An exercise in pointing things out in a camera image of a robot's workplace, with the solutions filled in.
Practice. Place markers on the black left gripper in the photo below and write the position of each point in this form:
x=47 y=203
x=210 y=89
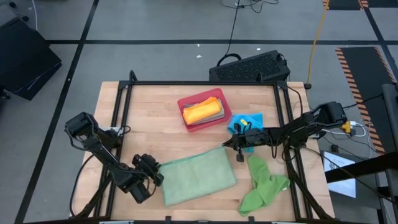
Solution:
x=146 y=165

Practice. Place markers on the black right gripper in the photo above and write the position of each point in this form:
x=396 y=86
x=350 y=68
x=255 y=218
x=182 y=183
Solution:
x=253 y=137

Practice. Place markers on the blue microfiber towel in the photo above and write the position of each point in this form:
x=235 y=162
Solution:
x=252 y=119

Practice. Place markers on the grey microfiber towel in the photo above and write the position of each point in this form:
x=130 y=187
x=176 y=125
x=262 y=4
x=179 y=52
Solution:
x=222 y=114

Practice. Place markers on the sage towel with teal edge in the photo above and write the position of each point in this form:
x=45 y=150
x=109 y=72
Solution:
x=196 y=175

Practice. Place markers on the bright green microfiber towel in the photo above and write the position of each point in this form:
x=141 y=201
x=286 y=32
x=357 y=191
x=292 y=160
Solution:
x=264 y=186

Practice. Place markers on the orange microfiber towel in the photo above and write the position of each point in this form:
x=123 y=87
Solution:
x=202 y=110

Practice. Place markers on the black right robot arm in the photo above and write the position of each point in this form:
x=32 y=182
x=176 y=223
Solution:
x=304 y=127

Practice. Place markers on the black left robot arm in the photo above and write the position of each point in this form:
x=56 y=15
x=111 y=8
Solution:
x=102 y=152

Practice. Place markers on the red plastic tray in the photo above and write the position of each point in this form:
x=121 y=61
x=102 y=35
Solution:
x=186 y=124

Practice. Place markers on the black perforated computer case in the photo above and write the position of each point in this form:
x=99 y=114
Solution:
x=248 y=68

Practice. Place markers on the white paper sheet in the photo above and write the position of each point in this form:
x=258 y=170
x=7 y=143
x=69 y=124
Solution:
x=342 y=186

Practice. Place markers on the black metal beam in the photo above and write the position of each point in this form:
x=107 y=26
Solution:
x=357 y=169

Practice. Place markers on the hazard striped floor mat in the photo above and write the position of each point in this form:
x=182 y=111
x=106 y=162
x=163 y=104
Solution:
x=345 y=3
x=363 y=77

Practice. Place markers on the large black floor case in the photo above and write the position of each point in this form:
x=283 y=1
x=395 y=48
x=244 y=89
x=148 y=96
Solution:
x=25 y=62

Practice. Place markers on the black frame clip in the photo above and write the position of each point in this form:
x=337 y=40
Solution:
x=168 y=219
x=251 y=219

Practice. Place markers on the black metal table frame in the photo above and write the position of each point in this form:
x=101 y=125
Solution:
x=199 y=83

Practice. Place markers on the grey metal post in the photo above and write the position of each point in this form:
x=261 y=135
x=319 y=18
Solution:
x=391 y=118

